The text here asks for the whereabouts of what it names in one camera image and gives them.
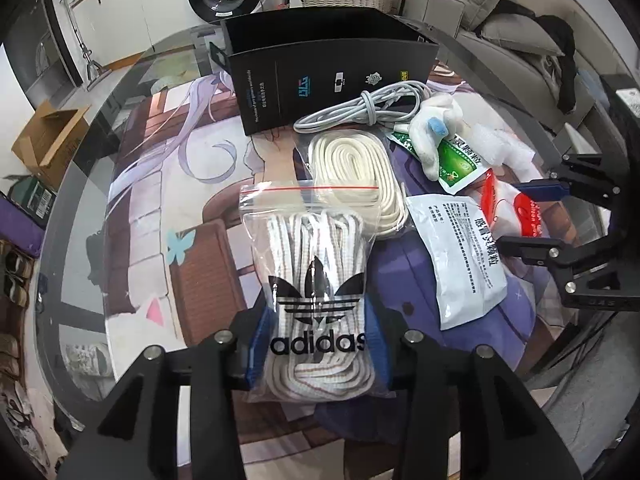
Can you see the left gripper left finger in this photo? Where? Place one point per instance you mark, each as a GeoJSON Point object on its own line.
{"type": "Point", "coordinates": [134, 435]}

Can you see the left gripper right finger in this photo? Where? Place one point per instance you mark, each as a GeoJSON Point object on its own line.
{"type": "Point", "coordinates": [504, 434]}

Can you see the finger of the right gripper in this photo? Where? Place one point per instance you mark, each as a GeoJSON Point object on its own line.
{"type": "Point", "coordinates": [537, 251]}
{"type": "Point", "coordinates": [544, 189]}

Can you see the red balloon glue packet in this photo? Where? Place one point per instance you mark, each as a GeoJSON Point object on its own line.
{"type": "Point", "coordinates": [508, 211]}

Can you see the adidas shoelace zip bag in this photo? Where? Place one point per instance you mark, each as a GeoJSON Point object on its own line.
{"type": "Point", "coordinates": [310, 256]}

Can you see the white foam packet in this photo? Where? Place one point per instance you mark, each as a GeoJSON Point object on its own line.
{"type": "Point", "coordinates": [500, 148]}

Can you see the white medicine sachet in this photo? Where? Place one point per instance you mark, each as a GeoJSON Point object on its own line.
{"type": "Point", "coordinates": [469, 277]}

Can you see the green medicine packet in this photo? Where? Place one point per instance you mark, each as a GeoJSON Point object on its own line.
{"type": "Point", "coordinates": [459, 165]}

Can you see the grey sofa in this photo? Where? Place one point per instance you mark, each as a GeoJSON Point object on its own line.
{"type": "Point", "coordinates": [547, 62]}

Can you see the cream flat shoelace bundle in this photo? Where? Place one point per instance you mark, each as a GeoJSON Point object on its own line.
{"type": "Point", "coordinates": [354, 168]}

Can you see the dark green box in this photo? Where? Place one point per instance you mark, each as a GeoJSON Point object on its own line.
{"type": "Point", "coordinates": [34, 198]}

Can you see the black cardboard box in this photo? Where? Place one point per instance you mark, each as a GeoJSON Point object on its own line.
{"type": "Point", "coordinates": [289, 63]}

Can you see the brown cardboard box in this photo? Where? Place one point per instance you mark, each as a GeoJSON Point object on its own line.
{"type": "Point", "coordinates": [49, 142]}

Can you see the mop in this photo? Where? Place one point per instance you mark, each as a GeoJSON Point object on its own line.
{"type": "Point", "coordinates": [95, 72]}

